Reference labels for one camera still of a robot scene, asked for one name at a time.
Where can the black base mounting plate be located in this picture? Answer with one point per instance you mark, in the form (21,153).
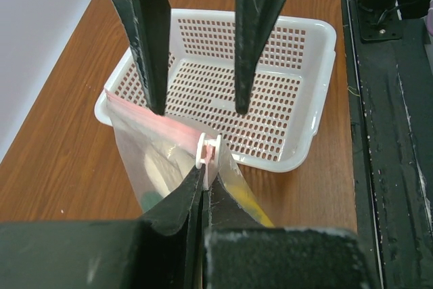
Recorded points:
(389,70)

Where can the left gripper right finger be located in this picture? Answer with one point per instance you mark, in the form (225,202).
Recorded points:
(239,252)

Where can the clear zip top bag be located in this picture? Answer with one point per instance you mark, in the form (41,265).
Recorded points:
(137,129)

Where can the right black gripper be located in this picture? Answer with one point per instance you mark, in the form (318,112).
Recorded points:
(147,25)

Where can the yellow fake banana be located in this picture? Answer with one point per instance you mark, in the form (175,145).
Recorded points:
(247,200)

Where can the green fake lettuce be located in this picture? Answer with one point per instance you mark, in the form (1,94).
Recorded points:
(149,199)

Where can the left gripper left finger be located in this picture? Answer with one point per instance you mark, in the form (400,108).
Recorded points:
(160,249)

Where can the white fake bread roll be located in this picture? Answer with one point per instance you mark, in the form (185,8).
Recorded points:
(162,170)

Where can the white perforated plastic basket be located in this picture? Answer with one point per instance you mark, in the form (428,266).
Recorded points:
(288,95)

